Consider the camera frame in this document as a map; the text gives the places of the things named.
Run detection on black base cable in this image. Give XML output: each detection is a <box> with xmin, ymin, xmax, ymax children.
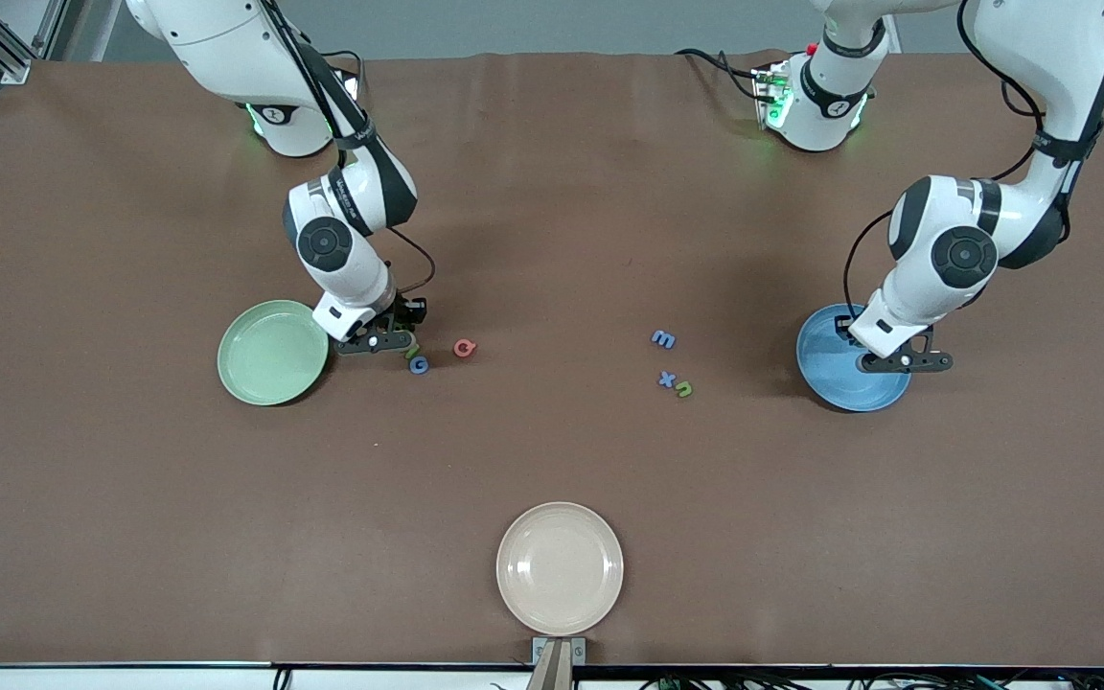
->
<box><xmin>322</xmin><ymin>48</ymin><xmax>367</xmax><ymax>97</ymax></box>
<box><xmin>675</xmin><ymin>48</ymin><xmax>769</xmax><ymax>102</ymax></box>

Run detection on black right camera cable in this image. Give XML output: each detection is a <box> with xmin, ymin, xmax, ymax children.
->
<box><xmin>264</xmin><ymin>0</ymin><xmax>438</xmax><ymax>300</ymax></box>

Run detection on light green plate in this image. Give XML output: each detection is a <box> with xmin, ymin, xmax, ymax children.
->
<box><xmin>217</xmin><ymin>300</ymin><xmax>331</xmax><ymax>406</ymax></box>

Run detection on aluminium frame strut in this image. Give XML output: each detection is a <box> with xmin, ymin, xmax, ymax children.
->
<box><xmin>0</xmin><ymin>0</ymin><xmax>69</xmax><ymax>85</ymax></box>

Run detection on blue plate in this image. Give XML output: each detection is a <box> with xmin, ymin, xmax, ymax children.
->
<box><xmin>795</xmin><ymin>303</ymin><xmax>913</xmax><ymax>413</ymax></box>

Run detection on black left base cable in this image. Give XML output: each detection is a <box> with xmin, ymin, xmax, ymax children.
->
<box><xmin>675</xmin><ymin>48</ymin><xmax>769</xmax><ymax>102</ymax></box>

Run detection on aluminium camera post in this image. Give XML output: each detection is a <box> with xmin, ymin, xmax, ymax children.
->
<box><xmin>525</xmin><ymin>640</ymin><xmax>577</xmax><ymax>690</ymax></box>

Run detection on grey metal mount bracket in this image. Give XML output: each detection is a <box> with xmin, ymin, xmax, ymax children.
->
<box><xmin>532</xmin><ymin>637</ymin><xmax>587</xmax><ymax>665</ymax></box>

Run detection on black right base cable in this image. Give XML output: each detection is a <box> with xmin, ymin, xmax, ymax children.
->
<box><xmin>322</xmin><ymin>48</ymin><xmax>367</xmax><ymax>97</ymax></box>

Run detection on brown table cover mat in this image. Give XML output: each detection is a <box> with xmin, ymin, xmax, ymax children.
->
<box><xmin>0</xmin><ymin>50</ymin><xmax>1104</xmax><ymax>669</ymax></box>

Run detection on beige plate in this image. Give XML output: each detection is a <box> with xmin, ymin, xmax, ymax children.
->
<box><xmin>496</xmin><ymin>502</ymin><xmax>625</xmax><ymax>636</ymax></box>

